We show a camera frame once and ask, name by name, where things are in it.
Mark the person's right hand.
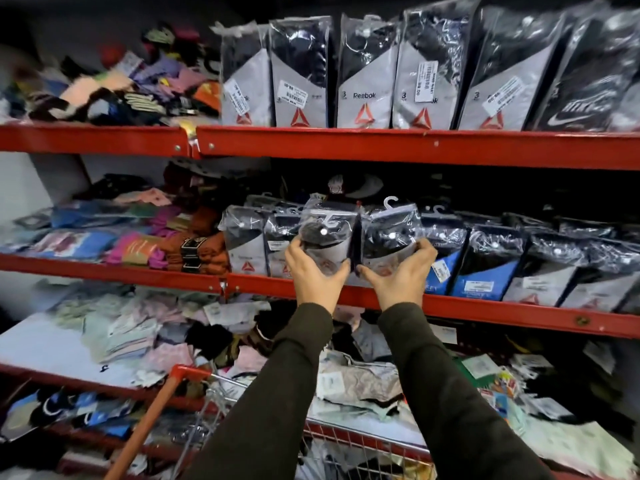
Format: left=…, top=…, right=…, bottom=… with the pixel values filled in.
left=357, top=238, right=439, bottom=312

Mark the person's left hand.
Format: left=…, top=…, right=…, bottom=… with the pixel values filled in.
left=284, top=237, right=352, bottom=316

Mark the grey sock packet white hook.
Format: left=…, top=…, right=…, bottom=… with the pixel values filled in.
left=360, top=196, right=425, bottom=278
left=298, top=197, right=362, bottom=276

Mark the person's left forearm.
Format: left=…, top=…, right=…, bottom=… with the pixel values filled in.
left=182, top=303, right=335, bottom=480

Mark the person's right forearm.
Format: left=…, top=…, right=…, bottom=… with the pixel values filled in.
left=377, top=302, right=554, bottom=480

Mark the dark cap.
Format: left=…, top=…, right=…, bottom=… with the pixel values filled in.
left=327, top=173, right=385, bottom=201

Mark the red metal shelf beam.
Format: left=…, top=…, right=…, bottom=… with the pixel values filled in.
left=0, top=254, right=224, bottom=295
left=224, top=273, right=640, bottom=341
left=0, top=123, right=192, bottom=158
left=194, top=125, right=640, bottom=171
left=0, top=363, right=221, bottom=414

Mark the row of bagged sock packs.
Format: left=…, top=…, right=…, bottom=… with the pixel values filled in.
left=217, top=194, right=640, bottom=315

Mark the pile of orange pink socks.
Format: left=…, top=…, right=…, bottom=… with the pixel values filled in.
left=0, top=174, right=232, bottom=276

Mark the grey sock packet red triangle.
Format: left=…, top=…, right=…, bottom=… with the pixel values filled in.
left=457, top=6, right=569, bottom=132
left=335, top=14, right=403, bottom=130
left=391, top=0, right=484, bottom=131
left=268, top=16, right=335, bottom=129
left=211, top=22, right=275, bottom=128

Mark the pile of pale bagged socks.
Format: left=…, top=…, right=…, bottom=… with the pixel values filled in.
left=46, top=282, right=640, bottom=480

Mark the pile of colourful loose socks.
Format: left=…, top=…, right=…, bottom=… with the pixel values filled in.
left=0, top=24, right=222, bottom=128

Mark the black sock packet white logo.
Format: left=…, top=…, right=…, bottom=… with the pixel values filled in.
left=530, top=0, right=640, bottom=133

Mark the pile of blue black socks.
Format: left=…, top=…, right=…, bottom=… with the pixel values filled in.
left=0, top=387, right=143, bottom=443

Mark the wire shopping cart red handle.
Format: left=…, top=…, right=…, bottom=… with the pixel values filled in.
left=104, top=364, right=437, bottom=480

